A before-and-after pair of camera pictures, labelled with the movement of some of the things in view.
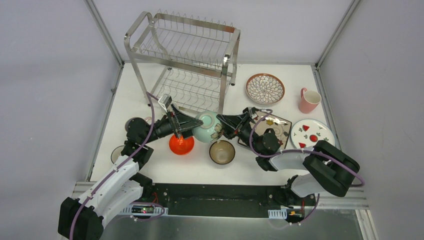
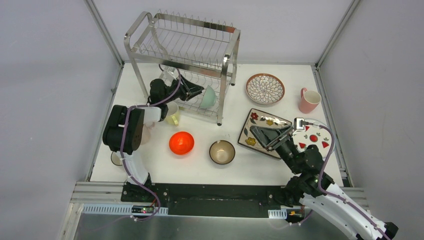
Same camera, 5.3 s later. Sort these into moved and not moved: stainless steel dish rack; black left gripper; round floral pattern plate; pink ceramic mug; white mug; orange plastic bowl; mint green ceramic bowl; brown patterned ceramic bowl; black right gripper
Moved: mint green ceramic bowl; black right gripper; black left gripper
Not moved: orange plastic bowl; pink ceramic mug; stainless steel dish rack; white mug; brown patterned ceramic bowl; round floral pattern plate
